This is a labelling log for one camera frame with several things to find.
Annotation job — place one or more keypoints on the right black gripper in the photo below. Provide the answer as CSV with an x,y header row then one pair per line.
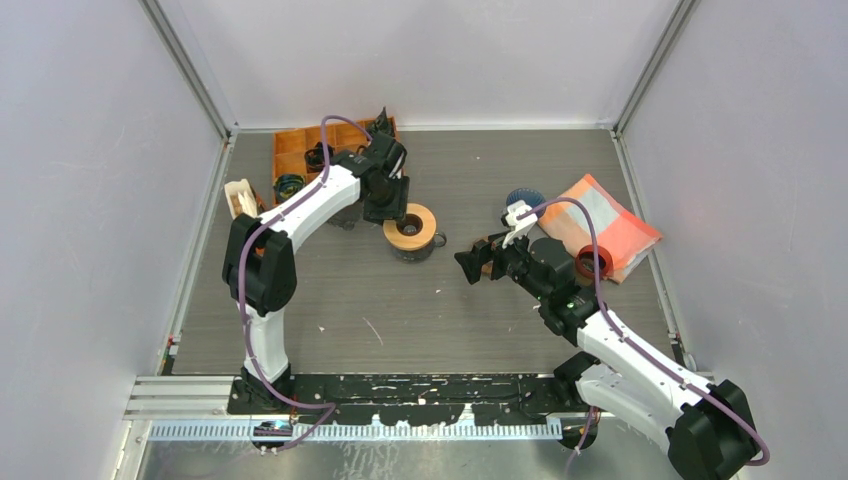
x,y
471,261

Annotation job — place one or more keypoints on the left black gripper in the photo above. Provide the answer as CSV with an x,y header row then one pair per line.
x,y
397,210

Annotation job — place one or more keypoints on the clear smoky glass dripper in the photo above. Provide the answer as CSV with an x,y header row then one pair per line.
x,y
346,219

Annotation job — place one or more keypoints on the grey glass server jug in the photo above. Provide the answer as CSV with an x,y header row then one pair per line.
x,y
420,254

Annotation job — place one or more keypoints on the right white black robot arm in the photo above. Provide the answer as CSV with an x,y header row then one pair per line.
x,y
706,430

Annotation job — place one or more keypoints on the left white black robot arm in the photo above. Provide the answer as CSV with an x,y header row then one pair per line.
x,y
260,267

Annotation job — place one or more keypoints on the blue glass dripper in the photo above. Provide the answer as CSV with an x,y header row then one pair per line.
x,y
530,197

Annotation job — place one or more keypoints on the orange filter holder box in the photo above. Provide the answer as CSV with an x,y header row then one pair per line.
x,y
240,227

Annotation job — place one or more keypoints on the rolled black tie back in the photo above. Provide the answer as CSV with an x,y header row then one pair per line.
x,y
382,123

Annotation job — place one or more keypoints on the rolled black tie middle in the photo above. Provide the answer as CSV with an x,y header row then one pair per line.
x,y
316,158

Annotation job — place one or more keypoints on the orange wooden compartment tray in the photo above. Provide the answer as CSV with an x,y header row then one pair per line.
x,y
288,146

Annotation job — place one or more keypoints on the orange grey folded cloth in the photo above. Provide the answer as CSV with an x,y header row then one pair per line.
x,y
625,239

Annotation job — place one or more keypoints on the stack of paper filters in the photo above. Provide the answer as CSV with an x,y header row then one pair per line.
x,y
242,201

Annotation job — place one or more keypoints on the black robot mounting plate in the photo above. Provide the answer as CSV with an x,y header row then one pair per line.
x,y
412,399

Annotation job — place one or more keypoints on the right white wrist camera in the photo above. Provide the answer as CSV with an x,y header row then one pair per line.
x,y
519,219

